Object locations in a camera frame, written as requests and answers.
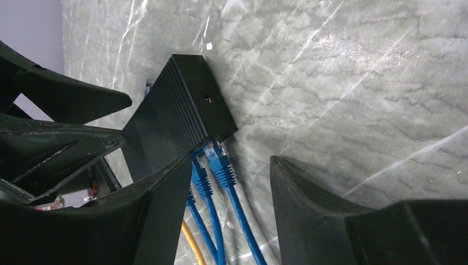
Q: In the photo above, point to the blue ethernet cable long loop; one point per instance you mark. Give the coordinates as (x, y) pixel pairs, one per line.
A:
(221, 166)

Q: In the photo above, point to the black network switch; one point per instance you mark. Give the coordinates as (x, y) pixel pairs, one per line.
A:
(183, 109)

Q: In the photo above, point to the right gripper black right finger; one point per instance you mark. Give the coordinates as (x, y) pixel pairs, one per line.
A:
(316, 226)

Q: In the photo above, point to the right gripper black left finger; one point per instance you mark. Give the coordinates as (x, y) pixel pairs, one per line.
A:
(137, 224)

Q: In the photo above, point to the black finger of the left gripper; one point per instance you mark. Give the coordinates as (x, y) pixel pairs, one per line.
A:
(63, 99)
(39, 157)

